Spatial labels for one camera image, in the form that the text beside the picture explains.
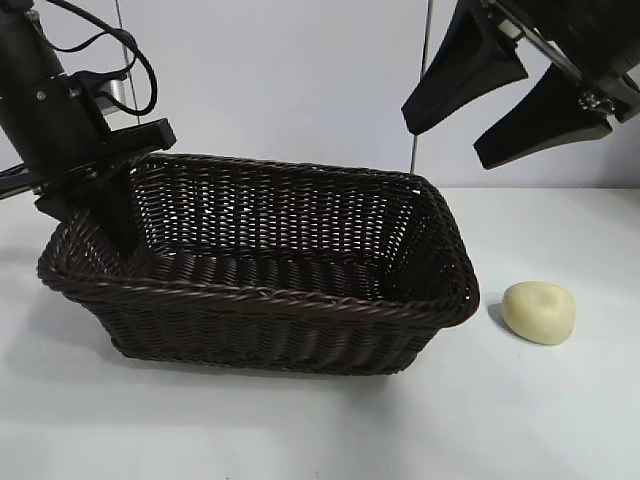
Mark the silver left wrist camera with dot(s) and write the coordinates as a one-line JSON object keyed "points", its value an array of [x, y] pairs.
{"points": [[115, 90]]}

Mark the pale yellow egg yolk pastry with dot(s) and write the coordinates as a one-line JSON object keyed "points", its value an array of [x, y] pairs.
{"points": [[540, 312]]}

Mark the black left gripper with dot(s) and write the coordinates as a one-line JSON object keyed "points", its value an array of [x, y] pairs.
{"points": [[60, 130]]}

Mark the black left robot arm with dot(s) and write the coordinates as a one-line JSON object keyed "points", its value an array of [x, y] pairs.
{"points": [[25, 40]]}

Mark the dark brown wicker basket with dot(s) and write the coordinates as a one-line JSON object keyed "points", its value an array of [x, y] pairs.
{"points": [[260, 300]]}

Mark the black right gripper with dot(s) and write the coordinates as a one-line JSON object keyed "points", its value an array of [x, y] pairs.
{"points": [[590, 35]]}

